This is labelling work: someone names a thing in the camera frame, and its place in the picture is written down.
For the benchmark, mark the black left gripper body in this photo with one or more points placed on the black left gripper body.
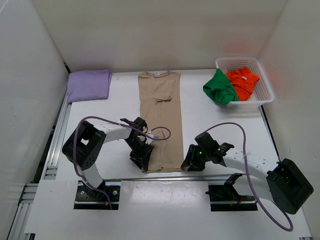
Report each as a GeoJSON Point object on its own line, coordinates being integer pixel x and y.
{"type": "Point", "coordinates": [137, 146]}

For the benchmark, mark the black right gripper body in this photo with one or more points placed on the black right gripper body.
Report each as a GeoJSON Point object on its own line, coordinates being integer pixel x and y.
{"type": "Point", "coordinates": [200, 155]}

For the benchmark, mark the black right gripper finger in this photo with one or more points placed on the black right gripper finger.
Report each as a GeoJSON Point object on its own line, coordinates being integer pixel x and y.
{"type": "Point", "coordinates": [188, 161]}
{"type": "Point", "coordinates": [197, 166]}

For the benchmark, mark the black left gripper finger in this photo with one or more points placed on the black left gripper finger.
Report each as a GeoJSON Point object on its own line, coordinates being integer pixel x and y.
{"type": "Point", "coordinates": [136, 159]}
{"type": "Point", "coordinates": [145, 158]}

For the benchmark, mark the beige t shirt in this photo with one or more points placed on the beige t shirt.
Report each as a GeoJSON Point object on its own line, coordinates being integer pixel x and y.
{"type": "Point", "coordinates": [160, 105]}

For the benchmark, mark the green t shirt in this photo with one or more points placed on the green t shirt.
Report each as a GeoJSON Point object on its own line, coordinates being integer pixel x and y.
{"type": "Point", "coordinates": [219, 89]}

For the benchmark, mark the purple t shirt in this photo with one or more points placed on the purple t shirt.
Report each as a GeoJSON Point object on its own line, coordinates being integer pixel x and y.
{"type": "Point", "coordinates": [88, 85]}

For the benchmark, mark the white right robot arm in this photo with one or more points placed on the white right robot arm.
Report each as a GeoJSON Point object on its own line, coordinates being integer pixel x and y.
{"type": "Point", "coordinates": [279, 182]}

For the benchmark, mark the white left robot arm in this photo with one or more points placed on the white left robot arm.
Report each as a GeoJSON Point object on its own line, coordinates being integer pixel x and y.
{"type": "Point", "coordinates": [84, 145]}

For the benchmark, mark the white front cover board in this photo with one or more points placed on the white front cover board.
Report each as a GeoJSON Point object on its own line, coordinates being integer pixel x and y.
{"type": "Point", "coordinates": [177, 210]}

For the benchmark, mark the orange t shirt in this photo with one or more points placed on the orange t shirt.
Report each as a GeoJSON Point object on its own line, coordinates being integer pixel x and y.
{"type": "Point", "coordinates": [243, 82]}

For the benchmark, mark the white plastic basket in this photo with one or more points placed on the white plastic basket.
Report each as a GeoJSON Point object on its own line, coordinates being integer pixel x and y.
{"type": "Point", "coordinates": [262, 91]}

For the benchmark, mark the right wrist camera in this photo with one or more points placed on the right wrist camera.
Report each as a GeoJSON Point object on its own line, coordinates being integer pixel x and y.
{"type": "Point", "coordinates": [205, 141]}

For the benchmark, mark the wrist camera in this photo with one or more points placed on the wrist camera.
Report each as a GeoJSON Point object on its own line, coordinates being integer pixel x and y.
{"type": "Point", "coordinates": [140, 127]}
{"type": "Point", "coordinates": [205, 141]}

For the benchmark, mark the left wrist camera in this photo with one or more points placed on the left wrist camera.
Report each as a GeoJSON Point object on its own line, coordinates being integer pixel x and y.
{"type": "Point", "coordinates": [140, 127]}

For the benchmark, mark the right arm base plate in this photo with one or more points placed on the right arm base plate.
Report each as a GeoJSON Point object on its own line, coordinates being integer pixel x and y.
{"type": "Point", "coordinates": [224, 198]}

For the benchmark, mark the aluminium front rail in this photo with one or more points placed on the aluminium front rail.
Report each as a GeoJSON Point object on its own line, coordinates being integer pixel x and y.
{"type": "Point", "coordinates": [211, 177]}

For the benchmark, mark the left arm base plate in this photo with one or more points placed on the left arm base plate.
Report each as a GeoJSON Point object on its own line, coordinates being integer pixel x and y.
{"type": "Point", "coordinates": [87, 199]}

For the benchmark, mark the aluminium table edge rail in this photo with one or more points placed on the aluminium table edge rail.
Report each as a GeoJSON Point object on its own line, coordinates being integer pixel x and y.
{"type": "Point", "coordinates": [50, 168]}

